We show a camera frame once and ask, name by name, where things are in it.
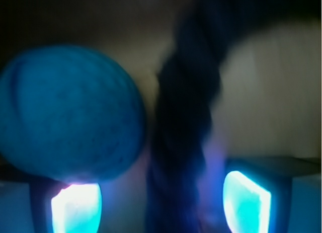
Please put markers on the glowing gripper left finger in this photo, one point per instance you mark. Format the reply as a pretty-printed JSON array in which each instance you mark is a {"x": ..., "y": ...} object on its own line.
[{"x": 61, "y": 207}]

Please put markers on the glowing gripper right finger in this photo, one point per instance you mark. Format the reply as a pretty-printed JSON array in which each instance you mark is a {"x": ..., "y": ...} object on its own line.
[{"x": 256, "y": 195}]

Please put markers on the blue rubber ball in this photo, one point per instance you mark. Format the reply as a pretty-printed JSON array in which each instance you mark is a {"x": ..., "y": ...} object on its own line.
[{"x": 71, "y": 114}]

